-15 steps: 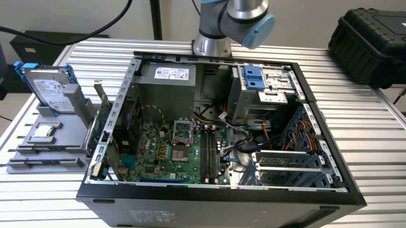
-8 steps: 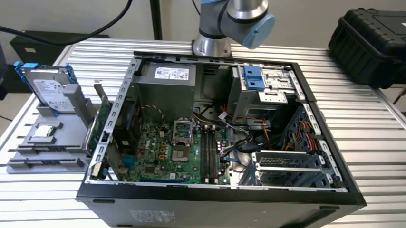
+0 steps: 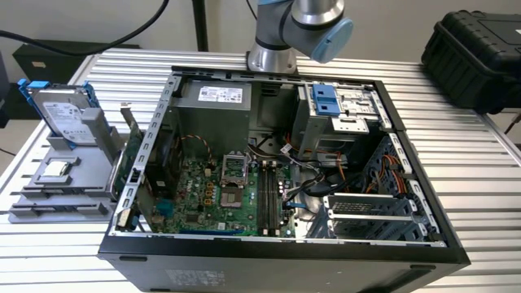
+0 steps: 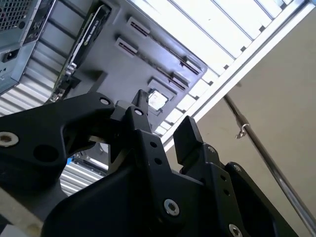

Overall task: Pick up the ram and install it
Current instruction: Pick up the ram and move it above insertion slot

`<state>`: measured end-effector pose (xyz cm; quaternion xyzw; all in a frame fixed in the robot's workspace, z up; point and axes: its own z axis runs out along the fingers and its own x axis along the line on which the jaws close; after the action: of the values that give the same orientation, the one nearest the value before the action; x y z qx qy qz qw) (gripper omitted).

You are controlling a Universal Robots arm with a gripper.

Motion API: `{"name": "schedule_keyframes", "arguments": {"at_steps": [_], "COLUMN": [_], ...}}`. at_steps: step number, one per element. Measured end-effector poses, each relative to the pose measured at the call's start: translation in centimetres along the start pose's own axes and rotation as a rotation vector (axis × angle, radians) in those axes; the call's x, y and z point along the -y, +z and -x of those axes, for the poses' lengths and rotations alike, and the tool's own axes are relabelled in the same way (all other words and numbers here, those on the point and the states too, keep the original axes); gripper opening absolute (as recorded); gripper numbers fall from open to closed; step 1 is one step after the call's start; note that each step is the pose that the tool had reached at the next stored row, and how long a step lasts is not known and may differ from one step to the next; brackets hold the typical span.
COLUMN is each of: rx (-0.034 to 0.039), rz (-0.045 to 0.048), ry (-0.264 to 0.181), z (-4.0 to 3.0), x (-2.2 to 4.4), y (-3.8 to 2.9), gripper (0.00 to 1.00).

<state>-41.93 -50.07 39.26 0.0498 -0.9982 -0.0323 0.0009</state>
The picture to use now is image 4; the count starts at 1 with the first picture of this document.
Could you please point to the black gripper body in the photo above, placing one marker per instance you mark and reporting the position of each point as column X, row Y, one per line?
column 106, row 212

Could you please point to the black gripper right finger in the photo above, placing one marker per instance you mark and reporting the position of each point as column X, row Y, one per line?
column 187, row 140

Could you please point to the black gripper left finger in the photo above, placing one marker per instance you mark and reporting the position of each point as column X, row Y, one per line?
column 164, row 184

